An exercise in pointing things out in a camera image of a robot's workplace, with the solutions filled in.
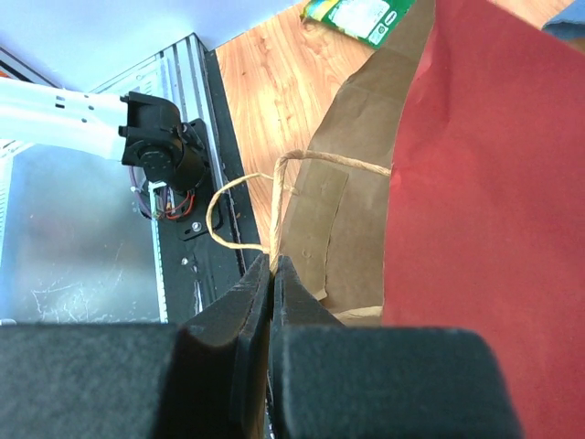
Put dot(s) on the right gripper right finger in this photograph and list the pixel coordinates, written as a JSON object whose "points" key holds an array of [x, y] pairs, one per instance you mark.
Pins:
{"points": [[329, 380]]}

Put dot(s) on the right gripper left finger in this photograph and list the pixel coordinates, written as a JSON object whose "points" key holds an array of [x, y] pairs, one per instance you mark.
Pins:
{"points": [[203, 379]]}

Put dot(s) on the brown red paper bag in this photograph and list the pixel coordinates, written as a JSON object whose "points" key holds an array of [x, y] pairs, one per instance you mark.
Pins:
{"points": [[445, 188]]}

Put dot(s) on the green snack packet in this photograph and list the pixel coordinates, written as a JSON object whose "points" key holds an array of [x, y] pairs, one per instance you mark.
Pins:
{"points": [[367, 21]]}

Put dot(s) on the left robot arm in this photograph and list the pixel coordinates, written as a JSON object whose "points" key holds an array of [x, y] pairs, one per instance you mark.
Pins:
{"points": [[135, 129]]}

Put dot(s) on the blue crumpled cloth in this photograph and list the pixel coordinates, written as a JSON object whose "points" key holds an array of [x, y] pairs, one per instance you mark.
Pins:
{"points": [[568, 24]]}

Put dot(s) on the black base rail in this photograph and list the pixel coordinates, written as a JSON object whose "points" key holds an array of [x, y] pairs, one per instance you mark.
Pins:
{"points": [[194, 270]]}

